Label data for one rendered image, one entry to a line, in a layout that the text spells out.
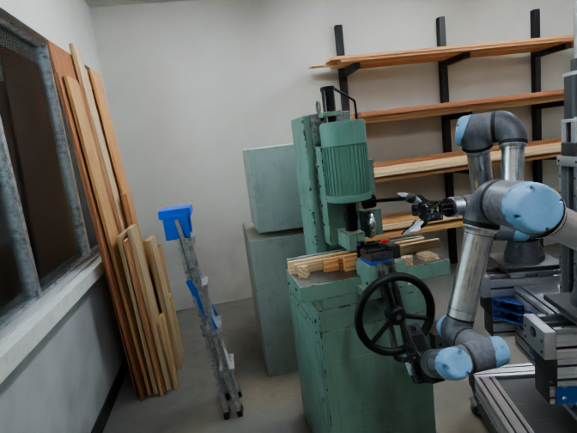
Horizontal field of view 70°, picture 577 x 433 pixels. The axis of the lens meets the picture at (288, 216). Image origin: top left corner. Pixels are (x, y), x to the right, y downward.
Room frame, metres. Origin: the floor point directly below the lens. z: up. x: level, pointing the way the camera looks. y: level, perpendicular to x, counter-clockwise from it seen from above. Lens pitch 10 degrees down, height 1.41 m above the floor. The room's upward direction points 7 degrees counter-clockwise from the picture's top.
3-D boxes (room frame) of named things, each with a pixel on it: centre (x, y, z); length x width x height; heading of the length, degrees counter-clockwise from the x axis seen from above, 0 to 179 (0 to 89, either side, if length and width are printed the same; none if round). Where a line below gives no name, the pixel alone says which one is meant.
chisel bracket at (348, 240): (1.65, -0.25, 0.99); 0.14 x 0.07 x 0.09; 11
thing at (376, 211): (1.84, -0.37, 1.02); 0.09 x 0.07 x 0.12; 101
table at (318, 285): (1.53, -0.29, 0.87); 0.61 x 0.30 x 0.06; 101
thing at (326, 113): (1.77, -0.22, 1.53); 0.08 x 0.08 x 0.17; 11
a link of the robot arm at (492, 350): (1.00, -0.46, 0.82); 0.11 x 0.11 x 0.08; 8
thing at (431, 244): (1.64, -0.31, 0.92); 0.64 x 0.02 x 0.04; 101
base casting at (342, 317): (1.75, -0.22, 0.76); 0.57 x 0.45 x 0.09; 11
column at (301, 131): (1.91, -0.19, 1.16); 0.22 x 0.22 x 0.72; 11
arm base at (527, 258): (1.67, -0.97, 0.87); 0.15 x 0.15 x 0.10
